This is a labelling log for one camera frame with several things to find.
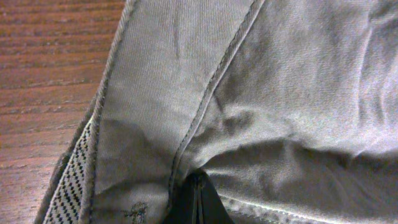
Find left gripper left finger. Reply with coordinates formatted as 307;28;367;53
163;174;197;224

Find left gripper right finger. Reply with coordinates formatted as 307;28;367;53
197;173;234;224

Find grey shorts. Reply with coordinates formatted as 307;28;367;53
35;0;397;223

